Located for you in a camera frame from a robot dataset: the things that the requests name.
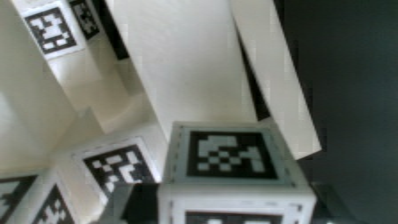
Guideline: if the white nut cube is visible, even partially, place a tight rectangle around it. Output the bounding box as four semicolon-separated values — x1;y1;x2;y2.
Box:
158;122;316;224

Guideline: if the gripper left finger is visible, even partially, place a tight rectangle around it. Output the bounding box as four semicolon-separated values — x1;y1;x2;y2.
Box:
87;181;158;224

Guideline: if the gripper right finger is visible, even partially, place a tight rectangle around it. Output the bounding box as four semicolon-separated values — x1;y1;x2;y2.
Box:
310;182;364;224

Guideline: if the white chair back frame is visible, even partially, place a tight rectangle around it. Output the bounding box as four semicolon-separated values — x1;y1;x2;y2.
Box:
0;0;319;224

